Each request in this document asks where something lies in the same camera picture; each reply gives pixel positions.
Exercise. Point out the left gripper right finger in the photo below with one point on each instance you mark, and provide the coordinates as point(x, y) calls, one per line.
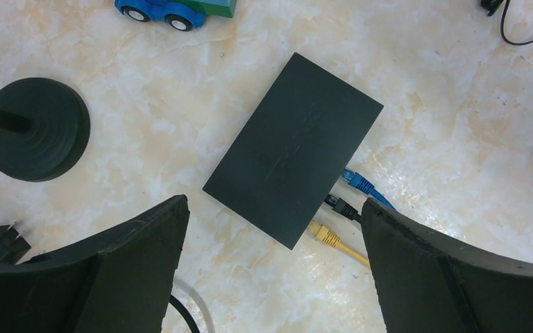
point(427, 281)

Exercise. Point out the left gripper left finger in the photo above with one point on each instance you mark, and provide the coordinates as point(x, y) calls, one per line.
point(118, 280)

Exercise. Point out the black network switch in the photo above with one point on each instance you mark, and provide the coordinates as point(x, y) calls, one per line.
point(292, 150)

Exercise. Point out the black switch power adapter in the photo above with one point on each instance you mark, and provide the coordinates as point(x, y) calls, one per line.
point(515, 20)

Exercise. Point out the colourful toy block truck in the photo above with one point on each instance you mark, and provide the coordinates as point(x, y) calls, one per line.
point(182, 15)

